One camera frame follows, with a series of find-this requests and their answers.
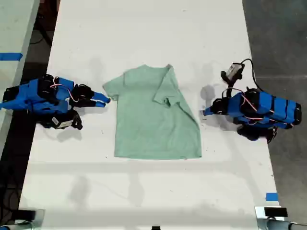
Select grey pipe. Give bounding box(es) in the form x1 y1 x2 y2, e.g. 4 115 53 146
0 221 37 230
257 218 307 230

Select white side table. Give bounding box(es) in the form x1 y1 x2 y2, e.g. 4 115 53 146
0 0 41 155

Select black floor cable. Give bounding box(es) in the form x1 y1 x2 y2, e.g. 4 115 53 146
29 23 52 45

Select long blue tape strip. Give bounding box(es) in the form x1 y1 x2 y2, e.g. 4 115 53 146
0 52 24 61

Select white box with black top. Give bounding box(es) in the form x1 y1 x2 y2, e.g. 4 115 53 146
254 206 289 221

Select pale green T-shirt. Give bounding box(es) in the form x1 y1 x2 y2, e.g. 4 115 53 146
102 64 202 161

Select short blue tape strip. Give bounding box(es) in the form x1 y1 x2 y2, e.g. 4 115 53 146
265 192 280 202

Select black camera cable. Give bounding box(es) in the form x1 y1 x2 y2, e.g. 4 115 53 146
239 58 266 94

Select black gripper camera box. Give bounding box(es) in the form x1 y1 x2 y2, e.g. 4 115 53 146
51 112 83 131
220 62 245 86

